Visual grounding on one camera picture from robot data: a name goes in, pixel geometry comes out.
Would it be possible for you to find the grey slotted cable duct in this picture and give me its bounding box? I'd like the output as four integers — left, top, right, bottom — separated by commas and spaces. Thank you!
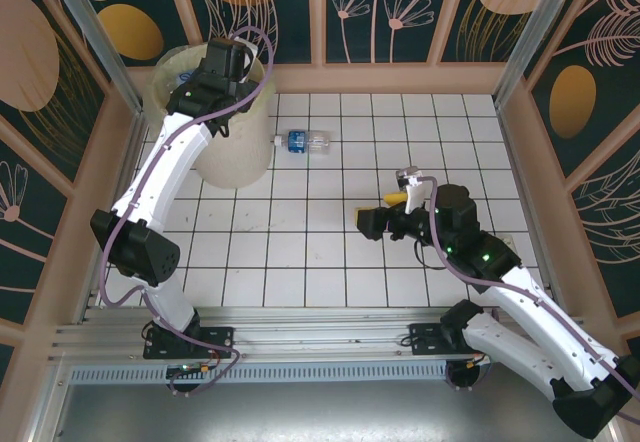
69, 364, 451, 384

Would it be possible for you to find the cream plastic bin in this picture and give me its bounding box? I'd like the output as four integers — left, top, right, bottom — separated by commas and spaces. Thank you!
149, 45, 277, 191

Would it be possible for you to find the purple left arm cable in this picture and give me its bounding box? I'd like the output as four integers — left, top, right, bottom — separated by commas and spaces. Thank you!
98, 26, 276, 363

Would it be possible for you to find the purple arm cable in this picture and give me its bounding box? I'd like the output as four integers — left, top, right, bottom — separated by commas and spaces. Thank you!
422, 175, 640, 421
98, 26, 276, 363

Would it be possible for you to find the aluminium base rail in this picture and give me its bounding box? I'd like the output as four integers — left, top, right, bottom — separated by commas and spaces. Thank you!
47, 306, 594, 366

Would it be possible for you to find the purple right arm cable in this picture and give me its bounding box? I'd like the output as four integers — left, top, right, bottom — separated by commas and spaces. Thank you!
422, 175, 640, 421

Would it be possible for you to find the aluminium side rail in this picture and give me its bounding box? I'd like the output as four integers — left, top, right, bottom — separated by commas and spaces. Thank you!
74, 111, 149, 326
493, 96, 571, 319

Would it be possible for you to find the aluminium frame post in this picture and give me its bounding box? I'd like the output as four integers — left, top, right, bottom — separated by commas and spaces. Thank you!
40, 0, 144, 116
492, 0, 586, 111

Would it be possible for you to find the clear bottle blue label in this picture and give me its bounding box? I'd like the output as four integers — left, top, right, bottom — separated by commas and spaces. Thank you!
272, 130, 334, 156

